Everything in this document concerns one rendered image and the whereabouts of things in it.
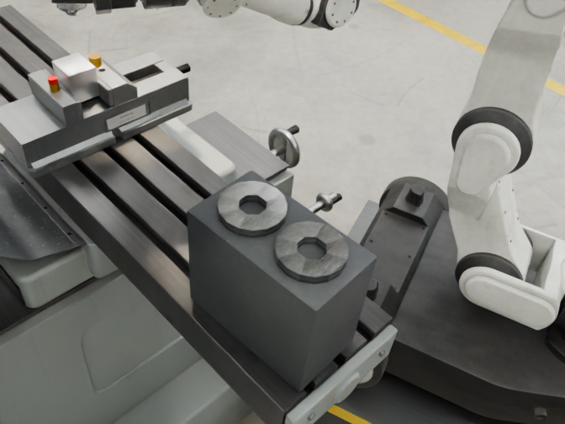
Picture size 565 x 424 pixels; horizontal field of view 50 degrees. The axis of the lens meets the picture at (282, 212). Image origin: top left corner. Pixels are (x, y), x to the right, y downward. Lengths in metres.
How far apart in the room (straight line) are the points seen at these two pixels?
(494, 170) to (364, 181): 1.45
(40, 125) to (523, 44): 0.82
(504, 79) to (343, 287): 0.55
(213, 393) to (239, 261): 0.96
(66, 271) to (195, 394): 0.64
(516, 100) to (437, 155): 1.69
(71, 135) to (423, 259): 0.87
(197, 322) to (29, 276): 0.36
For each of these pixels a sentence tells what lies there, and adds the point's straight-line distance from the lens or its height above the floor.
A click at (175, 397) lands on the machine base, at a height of 0.20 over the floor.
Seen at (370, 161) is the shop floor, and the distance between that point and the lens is 2.68.
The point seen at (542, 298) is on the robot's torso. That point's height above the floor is 0.72.
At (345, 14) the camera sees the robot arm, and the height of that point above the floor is 1.14.
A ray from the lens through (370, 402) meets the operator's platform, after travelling 1.49.
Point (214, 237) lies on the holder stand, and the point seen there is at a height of 1.12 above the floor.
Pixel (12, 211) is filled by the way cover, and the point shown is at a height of 0.88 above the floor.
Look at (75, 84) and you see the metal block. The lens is 1.14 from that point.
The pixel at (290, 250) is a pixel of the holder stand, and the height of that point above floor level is 1.14.
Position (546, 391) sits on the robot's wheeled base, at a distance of 1.44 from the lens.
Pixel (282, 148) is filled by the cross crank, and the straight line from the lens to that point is 1.65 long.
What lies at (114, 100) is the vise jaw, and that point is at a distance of 1.16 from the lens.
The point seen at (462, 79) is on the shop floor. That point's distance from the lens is 3.38.
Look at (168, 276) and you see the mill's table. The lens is 0.96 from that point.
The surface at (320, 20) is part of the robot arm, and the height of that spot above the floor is 1.14.
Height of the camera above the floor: 1.69
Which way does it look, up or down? 45 degrees down
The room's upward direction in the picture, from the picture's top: 7 degrees clockwise
